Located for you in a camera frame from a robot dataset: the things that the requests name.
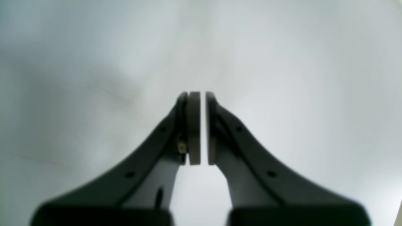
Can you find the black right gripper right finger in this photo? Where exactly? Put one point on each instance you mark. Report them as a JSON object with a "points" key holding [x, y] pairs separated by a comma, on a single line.
{"points": [[263, 190]]}

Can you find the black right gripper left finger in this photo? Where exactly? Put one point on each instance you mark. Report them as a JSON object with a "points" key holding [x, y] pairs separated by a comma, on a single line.
{"points": [[137, 191]]}

